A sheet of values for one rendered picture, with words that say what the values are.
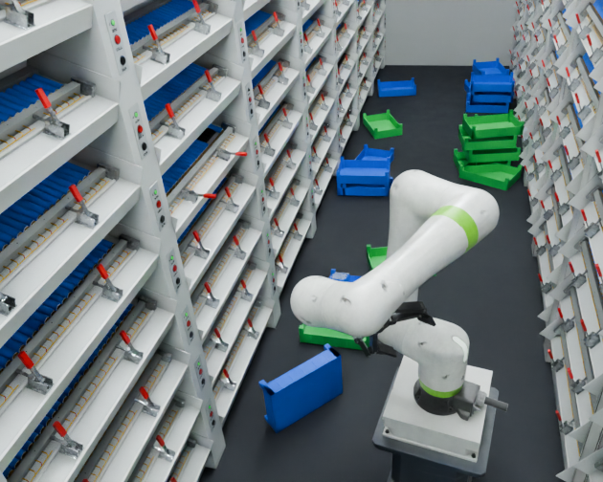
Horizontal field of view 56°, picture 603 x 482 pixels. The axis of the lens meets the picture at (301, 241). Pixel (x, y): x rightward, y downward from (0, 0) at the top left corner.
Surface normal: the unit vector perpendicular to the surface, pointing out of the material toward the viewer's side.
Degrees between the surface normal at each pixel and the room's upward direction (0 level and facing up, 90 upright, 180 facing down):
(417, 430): 90
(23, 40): 110
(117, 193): 21
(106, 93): 90
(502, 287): 0
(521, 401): 0
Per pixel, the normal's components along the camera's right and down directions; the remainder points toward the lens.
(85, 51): -0.25, 0.56
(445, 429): -0.07, -0.82
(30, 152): 0.27, -0.74
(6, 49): 0.93, 0.37
